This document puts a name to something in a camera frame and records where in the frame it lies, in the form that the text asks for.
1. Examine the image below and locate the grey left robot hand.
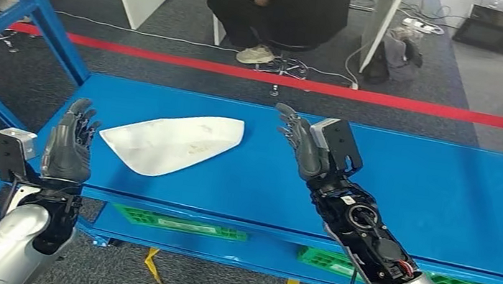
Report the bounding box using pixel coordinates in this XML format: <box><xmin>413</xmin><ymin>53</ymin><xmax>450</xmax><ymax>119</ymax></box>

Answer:
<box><xmin>40</xmin><ymin>94</ymin><xmax>105</xmax><ymax>185</ymax></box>

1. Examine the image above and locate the red barrier belt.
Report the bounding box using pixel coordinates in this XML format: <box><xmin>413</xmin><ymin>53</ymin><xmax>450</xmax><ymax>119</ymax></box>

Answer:
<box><xmin>0</xmin><ymin>15</ymin><xmax>503</xmax><ymax>133</ymax></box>

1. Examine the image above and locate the blue metal shelf rack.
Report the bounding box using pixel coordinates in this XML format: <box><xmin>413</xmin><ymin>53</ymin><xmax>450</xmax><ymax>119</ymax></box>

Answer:
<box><xmin>0</xmin><ymin>0</ymin><xmax>503</xmax><ymax>284</ymax></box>

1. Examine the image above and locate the white curved plastic part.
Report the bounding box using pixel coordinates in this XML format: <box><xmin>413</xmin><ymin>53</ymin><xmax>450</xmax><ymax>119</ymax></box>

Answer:
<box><xmin>94</xmin><ymin>102</ymin><xmax>246</xmax><ymax>188</ymax></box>

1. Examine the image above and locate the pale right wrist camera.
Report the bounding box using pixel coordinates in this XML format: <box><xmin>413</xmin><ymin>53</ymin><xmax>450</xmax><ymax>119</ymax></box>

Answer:
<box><xmin>305</xmin><ymin>115</ymin><xmax>369</xmax><ymax>179</ymax></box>

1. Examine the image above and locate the grey bag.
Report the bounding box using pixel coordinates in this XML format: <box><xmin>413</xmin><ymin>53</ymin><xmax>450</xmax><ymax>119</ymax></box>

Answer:
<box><xmin>361</xmin><ymin>23</ymin><xmax>428</xmax><ymax>90</ymax></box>

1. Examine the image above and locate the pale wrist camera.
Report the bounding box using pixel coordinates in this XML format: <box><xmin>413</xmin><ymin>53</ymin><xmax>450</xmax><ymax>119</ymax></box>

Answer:
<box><xmin>305</xmin><ymin>115</ymin><xmax>369</xmax><ymax>179</ymax></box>
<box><xmin>0</xmin><ymin>126</ymin><xmax>40</xmax><ymax>185</ymax></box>

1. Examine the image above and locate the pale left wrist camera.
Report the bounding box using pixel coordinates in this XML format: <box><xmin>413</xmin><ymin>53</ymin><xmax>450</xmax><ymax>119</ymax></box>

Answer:
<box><xmin>0</xmin><ymin>126</ymin><xmax>40</xmax><ymax>185</ymax></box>

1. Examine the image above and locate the white power strip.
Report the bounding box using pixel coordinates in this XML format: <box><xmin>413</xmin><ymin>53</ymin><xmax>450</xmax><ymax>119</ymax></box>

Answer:
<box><xmin>400</xmin><ymin>16</ymin><xmax>447</xmax><ymax>37</ymax></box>

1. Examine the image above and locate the black round stool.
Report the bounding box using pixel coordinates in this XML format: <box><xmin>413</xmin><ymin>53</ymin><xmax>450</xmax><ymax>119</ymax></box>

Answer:
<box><xmin>249</xmin><ymin>35</ymin><xmax>317</xmax><ymax>102</ymax></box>

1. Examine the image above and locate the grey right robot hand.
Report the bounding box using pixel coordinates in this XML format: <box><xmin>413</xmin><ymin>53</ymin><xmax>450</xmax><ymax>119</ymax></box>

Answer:
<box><xmin>267</xmin><ymin>101</ymin><xmax>338</xmax><ymax>185</ymax></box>

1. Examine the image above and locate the white floor cable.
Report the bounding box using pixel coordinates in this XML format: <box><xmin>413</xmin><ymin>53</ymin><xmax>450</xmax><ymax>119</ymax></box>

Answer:
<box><xmin>49</xmin><ymin>10</ymin><xmax>364</xmax><ymax>90</ymax></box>

